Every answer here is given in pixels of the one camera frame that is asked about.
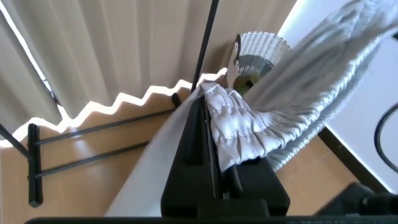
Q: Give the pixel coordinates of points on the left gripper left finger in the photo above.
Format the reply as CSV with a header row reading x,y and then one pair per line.
x,y
189,189

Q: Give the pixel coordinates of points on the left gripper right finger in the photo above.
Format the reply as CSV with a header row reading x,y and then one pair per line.
x,y
258,189

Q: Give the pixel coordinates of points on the pale grey shorts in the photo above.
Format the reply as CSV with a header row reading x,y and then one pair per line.
x,y
248,130

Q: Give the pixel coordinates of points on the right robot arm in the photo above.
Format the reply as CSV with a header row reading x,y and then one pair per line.
x,y
373,202

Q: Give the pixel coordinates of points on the white laundry basket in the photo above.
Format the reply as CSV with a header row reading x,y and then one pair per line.
x,y
261,43

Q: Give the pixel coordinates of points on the black clothes rack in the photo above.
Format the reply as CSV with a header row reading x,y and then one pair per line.
x,y
35,171

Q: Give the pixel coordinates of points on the beige curtain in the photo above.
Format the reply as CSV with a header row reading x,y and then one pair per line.
x,y
109,46

